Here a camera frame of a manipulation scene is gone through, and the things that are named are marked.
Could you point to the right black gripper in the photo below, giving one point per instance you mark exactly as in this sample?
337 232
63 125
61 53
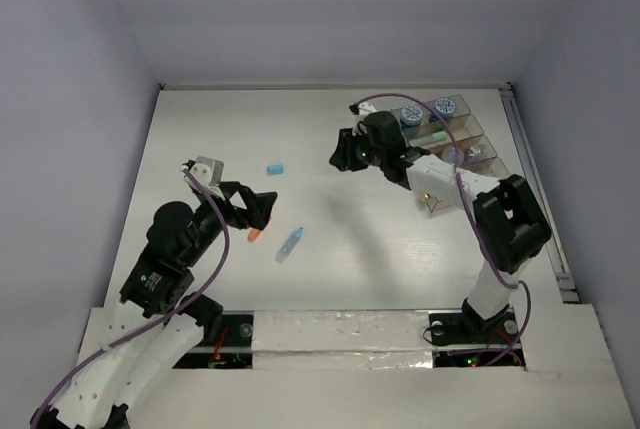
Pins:
345 156

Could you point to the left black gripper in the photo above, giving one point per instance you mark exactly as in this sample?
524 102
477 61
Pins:
236 204

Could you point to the orange capped highlighter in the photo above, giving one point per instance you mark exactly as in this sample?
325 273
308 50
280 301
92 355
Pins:
254 234

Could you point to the blue highlighter pen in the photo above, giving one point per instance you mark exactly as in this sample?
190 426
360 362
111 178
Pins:
288 246

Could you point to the blue ink jar front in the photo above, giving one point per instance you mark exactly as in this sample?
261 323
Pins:
411 116

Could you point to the blue ink jar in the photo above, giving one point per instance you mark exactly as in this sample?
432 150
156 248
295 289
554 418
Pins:
411 116
445 107

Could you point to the green highlighter pen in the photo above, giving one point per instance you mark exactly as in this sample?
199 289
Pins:
429 139

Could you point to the clear jar blue pins back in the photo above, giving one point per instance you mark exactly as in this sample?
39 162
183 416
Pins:
452 156

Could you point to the blue ink jar back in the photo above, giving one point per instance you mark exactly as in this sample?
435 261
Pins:
445 107

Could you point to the clear jar purple pins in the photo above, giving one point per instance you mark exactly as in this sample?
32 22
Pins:
475 153

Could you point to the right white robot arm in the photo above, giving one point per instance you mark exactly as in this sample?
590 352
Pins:
504 214

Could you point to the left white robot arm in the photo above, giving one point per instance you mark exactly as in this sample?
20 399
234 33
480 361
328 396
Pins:
157 319

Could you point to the light blue marker cap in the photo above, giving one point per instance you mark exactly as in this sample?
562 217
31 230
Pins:
275 169

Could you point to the clear tiered organizer tray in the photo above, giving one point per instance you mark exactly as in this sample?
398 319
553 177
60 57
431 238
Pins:
467 132

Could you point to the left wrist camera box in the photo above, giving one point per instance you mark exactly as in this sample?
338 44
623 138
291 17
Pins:
203 172

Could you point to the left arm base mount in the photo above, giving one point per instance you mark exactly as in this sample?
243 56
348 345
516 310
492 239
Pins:
231 349

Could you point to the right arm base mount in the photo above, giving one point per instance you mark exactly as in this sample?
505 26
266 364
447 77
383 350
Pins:
455 345

